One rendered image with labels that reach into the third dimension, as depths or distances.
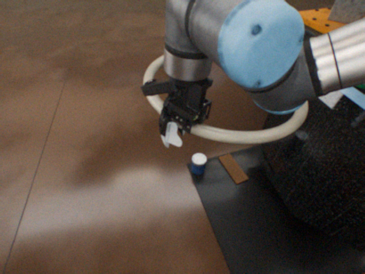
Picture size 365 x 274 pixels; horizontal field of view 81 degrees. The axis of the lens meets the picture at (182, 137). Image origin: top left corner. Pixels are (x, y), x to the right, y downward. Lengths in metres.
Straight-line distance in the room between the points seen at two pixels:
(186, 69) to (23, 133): 2.01
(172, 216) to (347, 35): 1.27
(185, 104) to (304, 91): 0.22
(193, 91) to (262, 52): 0.19
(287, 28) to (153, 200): 1.34
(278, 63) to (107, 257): 1.31
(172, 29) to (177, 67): 0.06
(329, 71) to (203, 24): 0.18
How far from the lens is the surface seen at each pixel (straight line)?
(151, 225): 1.42
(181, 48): 0.37
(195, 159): 1.47
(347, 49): 0.36
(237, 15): 0.26
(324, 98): 1.09
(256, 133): 0.51
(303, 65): 0.36
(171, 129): 0.50
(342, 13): 1.97
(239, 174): 1.59
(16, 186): 1.91
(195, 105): 0.43
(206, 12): 0.29
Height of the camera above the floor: 1.32
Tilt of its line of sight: 47 degrees down
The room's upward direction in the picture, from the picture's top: straight up
